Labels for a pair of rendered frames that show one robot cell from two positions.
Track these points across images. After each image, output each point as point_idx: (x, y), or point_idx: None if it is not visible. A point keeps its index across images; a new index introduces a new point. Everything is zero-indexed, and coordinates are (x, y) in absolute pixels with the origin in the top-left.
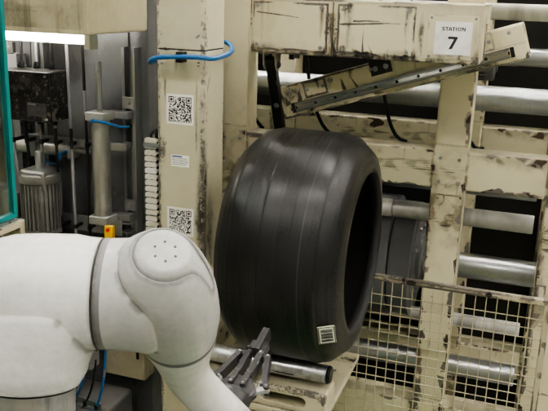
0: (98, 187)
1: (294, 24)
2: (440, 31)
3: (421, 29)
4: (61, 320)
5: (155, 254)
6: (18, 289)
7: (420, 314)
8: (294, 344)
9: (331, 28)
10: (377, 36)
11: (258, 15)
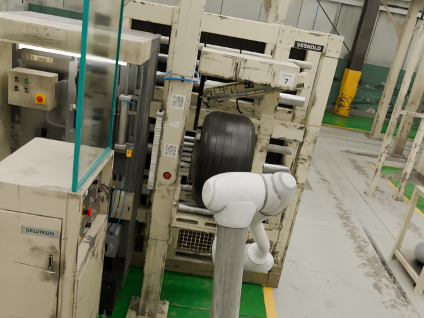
0: (121, 131)
1: (220, 65)
2: (282, 76)
3: (274, 74)
4: (256, 202)
5: (287, 180)
6: (245, 192)
7: None
8: None
9: (236, 69)
10: (255, 74)
11: (204, 58)
